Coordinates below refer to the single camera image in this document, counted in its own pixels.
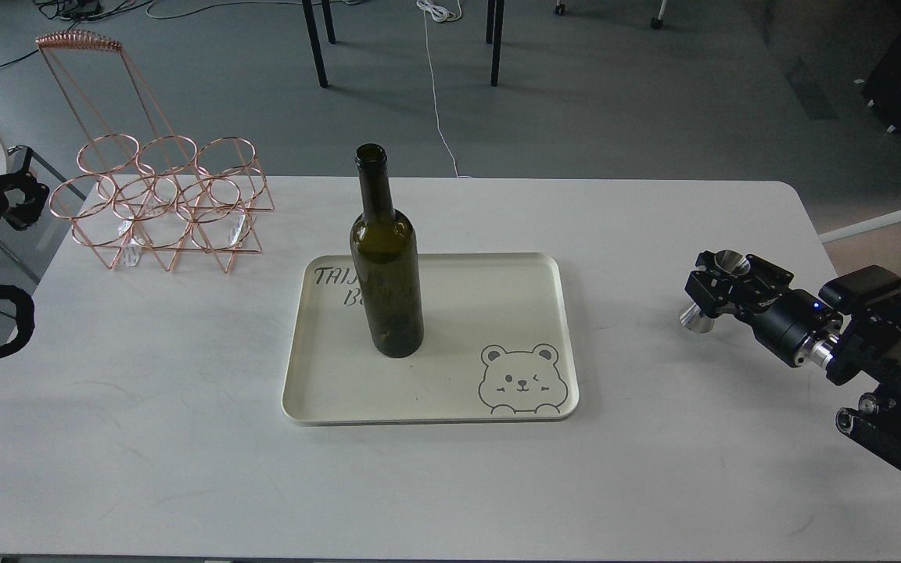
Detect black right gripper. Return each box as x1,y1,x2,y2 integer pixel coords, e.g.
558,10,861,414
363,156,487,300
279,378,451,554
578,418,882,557
685,250,842,368

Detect dark green wine bottle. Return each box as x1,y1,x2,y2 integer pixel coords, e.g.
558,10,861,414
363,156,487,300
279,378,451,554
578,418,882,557
350,143,423,357

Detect steel double jigger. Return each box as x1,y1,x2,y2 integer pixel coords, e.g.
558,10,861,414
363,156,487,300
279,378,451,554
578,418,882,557
680,249,750,334

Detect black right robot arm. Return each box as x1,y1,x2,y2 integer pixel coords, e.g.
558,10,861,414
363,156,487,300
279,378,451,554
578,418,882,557
680,250,901,471

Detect cream bear serving tray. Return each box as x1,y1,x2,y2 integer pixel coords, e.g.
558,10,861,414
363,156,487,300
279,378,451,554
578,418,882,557
282,253,580,425

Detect black table leg left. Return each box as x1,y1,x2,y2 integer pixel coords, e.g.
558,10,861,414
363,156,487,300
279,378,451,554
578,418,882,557
300,0,336,88

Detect black table leg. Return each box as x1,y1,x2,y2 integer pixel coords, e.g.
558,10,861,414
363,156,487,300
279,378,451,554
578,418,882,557
485,0,505,87
300,0,336,88

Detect black table leg right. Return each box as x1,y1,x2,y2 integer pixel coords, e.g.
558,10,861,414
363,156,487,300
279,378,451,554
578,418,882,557
485,0,505,87

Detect copper wire bottle rack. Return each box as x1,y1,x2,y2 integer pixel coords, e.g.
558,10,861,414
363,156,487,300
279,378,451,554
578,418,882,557
36,30,276,272

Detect white floor cable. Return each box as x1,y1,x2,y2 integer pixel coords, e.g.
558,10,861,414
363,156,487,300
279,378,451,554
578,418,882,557
417,0,473,180

